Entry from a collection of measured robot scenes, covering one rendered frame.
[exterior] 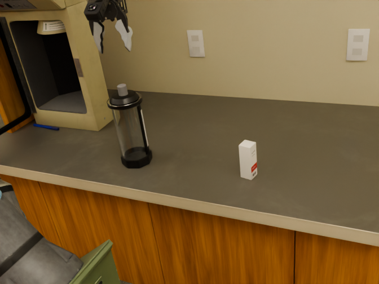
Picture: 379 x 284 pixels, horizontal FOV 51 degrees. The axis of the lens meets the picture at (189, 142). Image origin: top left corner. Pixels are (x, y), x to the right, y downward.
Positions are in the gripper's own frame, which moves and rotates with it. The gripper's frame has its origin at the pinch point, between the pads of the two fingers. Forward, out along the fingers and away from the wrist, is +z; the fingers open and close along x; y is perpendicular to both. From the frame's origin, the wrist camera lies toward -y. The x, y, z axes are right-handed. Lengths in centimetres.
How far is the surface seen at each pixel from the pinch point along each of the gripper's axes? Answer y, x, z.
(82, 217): -5, 24, 58
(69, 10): 21.8, 22.8, -8.6
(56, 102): 34, 46, 29
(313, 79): 48, -58, 30
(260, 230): -19, -40, 48
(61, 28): 26.9, 30.2, -2.2
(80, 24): 26.1, 22.0, -3.1
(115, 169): -4.2, 6.6, 38.0
